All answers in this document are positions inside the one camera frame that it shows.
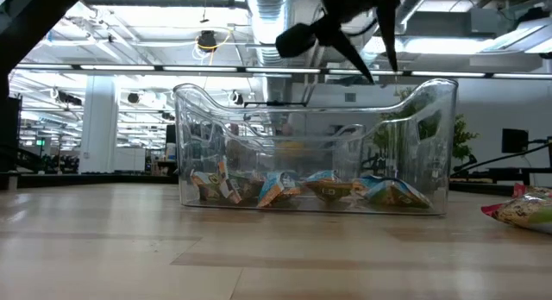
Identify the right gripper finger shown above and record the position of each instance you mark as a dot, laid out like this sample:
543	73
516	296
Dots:
502	158

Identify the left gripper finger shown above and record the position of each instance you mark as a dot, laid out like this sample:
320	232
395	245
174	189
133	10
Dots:
349	50
389	33

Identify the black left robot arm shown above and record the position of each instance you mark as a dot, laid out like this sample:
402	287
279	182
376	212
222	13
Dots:
34	20

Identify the red granola bar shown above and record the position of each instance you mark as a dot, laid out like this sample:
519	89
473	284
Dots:
526	214

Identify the small green potted plant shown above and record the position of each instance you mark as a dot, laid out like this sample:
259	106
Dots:
466	140

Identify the LED light bar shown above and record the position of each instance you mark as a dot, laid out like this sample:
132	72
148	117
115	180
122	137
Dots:
453	73

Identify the black ceiling device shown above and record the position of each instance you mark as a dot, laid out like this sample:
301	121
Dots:
207	40

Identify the white square pillar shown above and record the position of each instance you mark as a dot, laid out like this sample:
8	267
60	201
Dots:
99	127

